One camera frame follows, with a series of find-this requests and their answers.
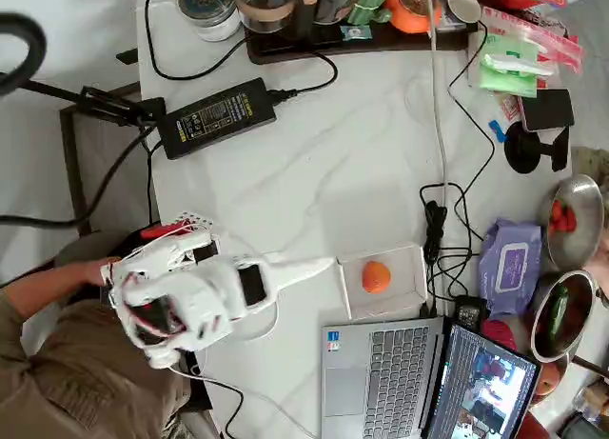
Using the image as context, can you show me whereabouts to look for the black looped cable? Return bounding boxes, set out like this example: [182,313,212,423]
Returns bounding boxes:
[144,0,251,82]

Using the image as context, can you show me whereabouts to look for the orange fruit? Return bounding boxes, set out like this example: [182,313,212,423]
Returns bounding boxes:
[361,260,392,295]

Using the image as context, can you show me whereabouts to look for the olive clothed person body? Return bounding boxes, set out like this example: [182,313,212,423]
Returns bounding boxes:
[0,295,196,439]

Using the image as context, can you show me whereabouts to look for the black smartphone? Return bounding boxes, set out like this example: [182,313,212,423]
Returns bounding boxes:
[517,89,576,133]

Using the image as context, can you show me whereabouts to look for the grey round stool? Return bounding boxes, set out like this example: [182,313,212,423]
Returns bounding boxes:
[51,231,139,273]

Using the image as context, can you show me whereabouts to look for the grey laptop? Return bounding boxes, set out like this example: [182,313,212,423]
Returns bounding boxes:
[319,314,543,439]

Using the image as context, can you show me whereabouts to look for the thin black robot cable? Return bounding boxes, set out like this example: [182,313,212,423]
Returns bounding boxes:
[189,365,246,439]

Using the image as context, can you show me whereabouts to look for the thick white cable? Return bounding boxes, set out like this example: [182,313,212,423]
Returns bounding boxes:
[422,0,451,210]

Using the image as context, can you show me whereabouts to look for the thick black hose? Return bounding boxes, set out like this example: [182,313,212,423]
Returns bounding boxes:
[0,124,158,230]

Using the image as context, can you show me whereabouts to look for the green tissue pack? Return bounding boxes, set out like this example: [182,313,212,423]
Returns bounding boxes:
[478,50,557,99]

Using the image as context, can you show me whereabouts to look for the round tin dark lid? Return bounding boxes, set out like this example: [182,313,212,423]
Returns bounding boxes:
[175,0,244,44]

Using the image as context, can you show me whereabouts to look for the beige woven mat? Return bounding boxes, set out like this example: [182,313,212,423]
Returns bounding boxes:
[570,146,609,197]

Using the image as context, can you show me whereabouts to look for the red clamp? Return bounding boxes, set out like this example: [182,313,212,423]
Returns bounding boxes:
[140,222,189,240]

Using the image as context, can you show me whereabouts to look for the bundled black cable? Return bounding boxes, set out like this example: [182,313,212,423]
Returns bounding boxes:
[418,181,482,319]

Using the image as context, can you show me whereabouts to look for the steel bowl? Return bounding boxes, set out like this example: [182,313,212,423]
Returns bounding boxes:
[536,173,605,272]

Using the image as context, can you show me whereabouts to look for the steel pot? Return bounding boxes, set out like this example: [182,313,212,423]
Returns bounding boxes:
[529,269,609,379]

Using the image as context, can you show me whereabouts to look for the small black charger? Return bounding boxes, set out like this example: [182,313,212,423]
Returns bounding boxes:
[454,294,489,330]

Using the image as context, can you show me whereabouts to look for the grey glass tumbler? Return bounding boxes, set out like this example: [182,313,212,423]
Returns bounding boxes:
[313,0,363,26]

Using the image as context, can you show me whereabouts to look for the orange round teapot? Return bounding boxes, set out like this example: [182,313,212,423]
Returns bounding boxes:
[383,0,443,34]

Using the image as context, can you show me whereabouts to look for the green and pink packets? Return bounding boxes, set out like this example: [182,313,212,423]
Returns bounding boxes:
[480,5,585,74]

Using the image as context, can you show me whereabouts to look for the white cup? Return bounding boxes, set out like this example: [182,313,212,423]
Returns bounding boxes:
[445,0,483,24]

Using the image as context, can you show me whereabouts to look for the red white printed packet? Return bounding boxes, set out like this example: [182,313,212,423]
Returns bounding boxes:
[492,90,525,125]

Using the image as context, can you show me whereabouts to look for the dark wooden tea tray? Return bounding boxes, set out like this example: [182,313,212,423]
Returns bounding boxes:
[245,18,480,67]

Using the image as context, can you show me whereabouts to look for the teal candy packet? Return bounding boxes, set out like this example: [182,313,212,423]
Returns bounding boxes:
[339,24,373,42]

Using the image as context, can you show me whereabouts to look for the person left hand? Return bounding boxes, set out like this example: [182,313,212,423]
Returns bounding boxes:
[84,256,123,286]

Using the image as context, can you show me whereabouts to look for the person left forearm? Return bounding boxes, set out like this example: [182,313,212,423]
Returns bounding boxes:
[0,262,91,316]

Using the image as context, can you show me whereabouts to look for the red knitted cloth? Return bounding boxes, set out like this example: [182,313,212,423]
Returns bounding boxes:
[480,317,521,353]

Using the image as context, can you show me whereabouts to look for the green cactus figurine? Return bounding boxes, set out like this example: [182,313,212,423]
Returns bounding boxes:
[345,0,393,26]

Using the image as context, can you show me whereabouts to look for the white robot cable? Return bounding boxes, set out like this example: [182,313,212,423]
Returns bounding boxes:
[164,290,318,439]

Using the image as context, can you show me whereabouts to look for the black phone stand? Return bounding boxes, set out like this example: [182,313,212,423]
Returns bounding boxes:
[502,123,571,176]

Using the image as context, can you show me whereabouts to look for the black power adapter brick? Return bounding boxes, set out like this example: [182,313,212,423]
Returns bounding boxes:
[156,77,278,162]

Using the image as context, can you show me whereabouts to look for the dark bottle cork stopper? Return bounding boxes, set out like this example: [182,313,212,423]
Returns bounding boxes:
[292,0,321,38]

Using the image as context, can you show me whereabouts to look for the glass jar tan band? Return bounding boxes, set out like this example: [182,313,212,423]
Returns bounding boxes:
[235,0,299,34]

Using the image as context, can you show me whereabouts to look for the wet wipes pack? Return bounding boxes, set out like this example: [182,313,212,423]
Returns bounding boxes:
[478,217,543,319]

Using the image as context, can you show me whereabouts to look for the thin black adapter lead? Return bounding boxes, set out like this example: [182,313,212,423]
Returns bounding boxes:
[145,138,164,226]

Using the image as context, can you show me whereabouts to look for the black mains cord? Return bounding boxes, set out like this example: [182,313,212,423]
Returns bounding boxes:
[265,50,340,103]

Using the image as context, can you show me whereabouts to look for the green cucumber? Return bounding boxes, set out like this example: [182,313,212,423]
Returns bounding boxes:
[545,286,571,346]

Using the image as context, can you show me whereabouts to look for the white cardboard box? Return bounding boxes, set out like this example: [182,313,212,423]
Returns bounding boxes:
[335,242,429,322]

